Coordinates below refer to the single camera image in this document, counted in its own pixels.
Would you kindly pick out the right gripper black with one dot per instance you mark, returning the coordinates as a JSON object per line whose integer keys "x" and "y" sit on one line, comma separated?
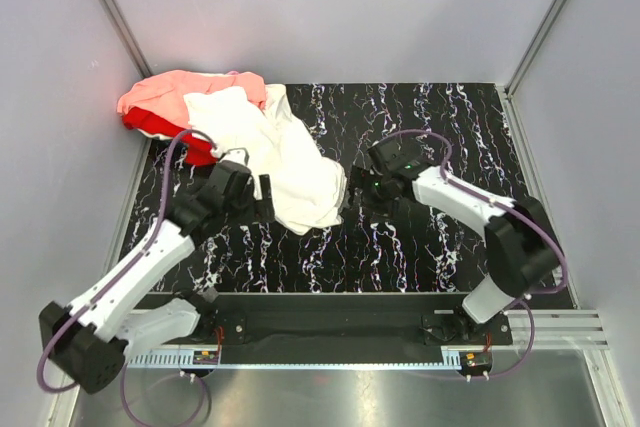
{"x": 361, "y": 178}

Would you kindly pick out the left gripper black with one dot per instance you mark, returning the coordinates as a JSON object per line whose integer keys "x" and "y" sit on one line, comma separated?
{"x": 253, "y": 215}

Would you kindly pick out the white t-shirt robot print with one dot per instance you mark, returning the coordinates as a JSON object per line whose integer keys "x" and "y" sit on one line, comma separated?
{"x": 308, "y": 188}

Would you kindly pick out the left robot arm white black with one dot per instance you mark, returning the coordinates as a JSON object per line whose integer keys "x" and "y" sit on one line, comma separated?
{"x": 92, "y": 337}

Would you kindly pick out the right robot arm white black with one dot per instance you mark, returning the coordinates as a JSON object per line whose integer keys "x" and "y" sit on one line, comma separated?
{"x": 520, "y": 244}

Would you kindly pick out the red t-shirt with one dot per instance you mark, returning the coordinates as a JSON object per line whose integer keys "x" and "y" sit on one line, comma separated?
{"x": 148, "y": 123}

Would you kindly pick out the black marble pattern mat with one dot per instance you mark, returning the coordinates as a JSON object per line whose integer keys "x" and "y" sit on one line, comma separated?
{"x": 230, "y": 114}

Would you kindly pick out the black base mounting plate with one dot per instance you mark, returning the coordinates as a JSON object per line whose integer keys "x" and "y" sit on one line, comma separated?
{"x": 438, "y": 318}

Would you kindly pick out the pink t-shirt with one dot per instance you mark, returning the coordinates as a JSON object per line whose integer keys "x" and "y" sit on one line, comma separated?
{"x": 163, "y": 94}

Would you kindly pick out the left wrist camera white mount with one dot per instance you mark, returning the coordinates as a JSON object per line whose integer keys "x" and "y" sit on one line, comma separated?
{"x": 236, "y": 155}

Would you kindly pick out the white slotted cable duct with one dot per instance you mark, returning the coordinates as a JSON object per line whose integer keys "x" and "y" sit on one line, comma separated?
{"x": 238, "y": 357}

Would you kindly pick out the aluminium extrusion rail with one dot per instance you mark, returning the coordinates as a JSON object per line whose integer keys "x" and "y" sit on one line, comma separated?
{"x": 550, "y": 330}

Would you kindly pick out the right vertical aluminium post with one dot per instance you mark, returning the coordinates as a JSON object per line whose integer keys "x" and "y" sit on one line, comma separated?
{"x": 534, "y": 47}

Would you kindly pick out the vertical aluminium post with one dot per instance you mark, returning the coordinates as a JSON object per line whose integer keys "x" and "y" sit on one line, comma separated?
{"x": 126, "y": 36}
{"x": 534, "y": 47}

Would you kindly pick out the left vertical aluminium post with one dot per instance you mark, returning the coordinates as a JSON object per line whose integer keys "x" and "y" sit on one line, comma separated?
{"x": 126, "y": 36}

